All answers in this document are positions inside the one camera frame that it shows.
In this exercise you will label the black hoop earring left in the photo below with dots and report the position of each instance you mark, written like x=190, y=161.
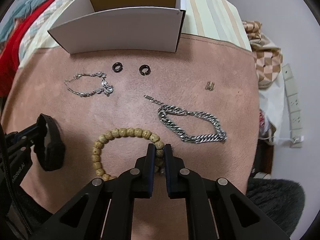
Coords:
x=117, y=67

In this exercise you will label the pink striped blanket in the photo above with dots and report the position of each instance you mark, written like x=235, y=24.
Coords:
x=87, y=98

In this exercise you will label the black hoop earring right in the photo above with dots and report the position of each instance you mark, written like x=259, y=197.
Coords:
x=144, y=70

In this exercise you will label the white power strip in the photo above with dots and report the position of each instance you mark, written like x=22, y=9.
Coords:
x=293, y=106

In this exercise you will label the red bed sheet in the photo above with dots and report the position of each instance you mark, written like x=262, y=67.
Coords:
x=9, y=57

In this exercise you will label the teal blue blanket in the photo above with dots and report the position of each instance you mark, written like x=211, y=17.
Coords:
x=20, y=11

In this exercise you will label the small silver earring pair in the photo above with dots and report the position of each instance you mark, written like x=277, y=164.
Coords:
x=210, y=86

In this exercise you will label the checkered pastel quilt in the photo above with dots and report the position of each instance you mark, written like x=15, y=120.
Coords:
x=35, y=27

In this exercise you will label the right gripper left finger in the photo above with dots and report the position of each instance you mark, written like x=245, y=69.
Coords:
x=103, y=209

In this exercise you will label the black fuzzy cushion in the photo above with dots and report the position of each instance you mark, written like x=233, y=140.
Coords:
x=281, y=200

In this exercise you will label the black hoop earring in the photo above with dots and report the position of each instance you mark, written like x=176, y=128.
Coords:
x=144, y=70
x=117, y=67

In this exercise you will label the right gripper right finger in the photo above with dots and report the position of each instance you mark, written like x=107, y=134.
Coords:
x=216, y=209

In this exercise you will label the brown checkered cloth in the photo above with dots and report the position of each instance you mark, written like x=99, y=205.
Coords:
x=267, y=56

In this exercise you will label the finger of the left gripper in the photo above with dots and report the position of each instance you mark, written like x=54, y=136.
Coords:
x=49, y=147

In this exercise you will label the white cardboard box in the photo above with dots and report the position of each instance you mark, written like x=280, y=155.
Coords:
x=94, y=25

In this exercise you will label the white plastic bag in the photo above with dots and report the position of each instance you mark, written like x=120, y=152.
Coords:
x=271, y=103

